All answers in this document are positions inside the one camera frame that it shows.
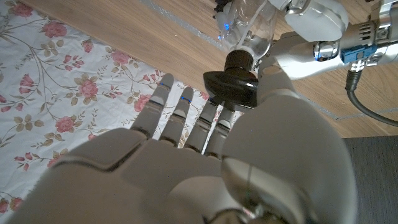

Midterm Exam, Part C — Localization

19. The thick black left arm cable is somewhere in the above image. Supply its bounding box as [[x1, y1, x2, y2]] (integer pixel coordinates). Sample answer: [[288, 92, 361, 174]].
[[345, 70, 398, 128]]

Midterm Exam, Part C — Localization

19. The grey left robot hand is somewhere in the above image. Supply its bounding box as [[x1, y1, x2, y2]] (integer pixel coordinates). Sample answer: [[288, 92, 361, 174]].
[[257, 0, 398, 80]]

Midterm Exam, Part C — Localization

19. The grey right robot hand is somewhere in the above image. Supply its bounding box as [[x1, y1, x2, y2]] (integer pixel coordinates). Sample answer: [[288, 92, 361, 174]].
[[6, 65, 358, 224]]

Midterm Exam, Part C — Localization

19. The floral backdrop cloth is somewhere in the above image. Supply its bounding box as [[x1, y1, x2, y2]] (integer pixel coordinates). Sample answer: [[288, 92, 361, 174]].
[[0, 0, 243, 215]]

